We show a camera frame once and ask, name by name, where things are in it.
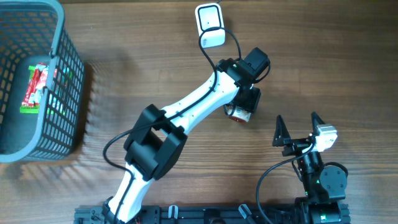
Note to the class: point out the green gummy candy bag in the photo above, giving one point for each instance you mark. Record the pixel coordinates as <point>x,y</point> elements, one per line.
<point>57,104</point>

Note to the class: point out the white barcode scanner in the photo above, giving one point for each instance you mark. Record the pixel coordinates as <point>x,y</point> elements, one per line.
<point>209,16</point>

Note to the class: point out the grey plastic mesh basket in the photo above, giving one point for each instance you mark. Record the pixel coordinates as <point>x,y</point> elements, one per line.
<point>34,32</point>

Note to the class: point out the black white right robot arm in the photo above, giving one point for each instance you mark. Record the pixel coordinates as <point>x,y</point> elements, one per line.
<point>324,183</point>

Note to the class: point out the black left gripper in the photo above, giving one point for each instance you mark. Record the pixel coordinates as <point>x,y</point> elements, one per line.
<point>252,106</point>

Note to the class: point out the jar with green lid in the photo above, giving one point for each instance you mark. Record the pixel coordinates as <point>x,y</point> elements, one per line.
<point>236,113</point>

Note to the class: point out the red small juice carton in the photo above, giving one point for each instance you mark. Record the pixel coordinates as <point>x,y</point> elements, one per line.
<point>35,90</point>

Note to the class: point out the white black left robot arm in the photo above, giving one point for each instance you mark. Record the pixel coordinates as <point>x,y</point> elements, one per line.
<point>155,143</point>

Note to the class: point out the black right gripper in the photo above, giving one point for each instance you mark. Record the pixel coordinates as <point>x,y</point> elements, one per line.
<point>295,145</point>

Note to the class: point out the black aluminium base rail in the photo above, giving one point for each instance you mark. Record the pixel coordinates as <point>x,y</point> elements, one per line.
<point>280,213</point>

